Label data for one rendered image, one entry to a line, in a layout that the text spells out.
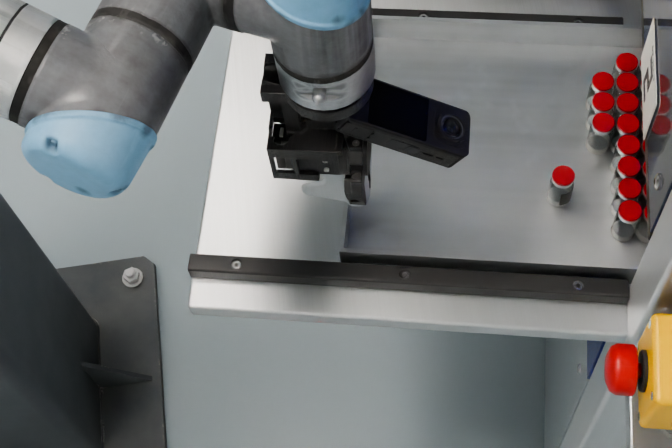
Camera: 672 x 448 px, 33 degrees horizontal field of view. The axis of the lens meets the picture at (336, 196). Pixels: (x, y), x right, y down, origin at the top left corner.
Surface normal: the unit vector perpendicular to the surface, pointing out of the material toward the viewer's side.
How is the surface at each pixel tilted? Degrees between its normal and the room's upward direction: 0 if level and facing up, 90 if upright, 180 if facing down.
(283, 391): 0
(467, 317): 0
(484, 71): 0
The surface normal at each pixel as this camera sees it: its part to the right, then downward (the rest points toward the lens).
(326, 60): 0.14, 0.88
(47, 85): 0.05, 0.14
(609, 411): -0.09, 0.89
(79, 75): 0.21, -0.14
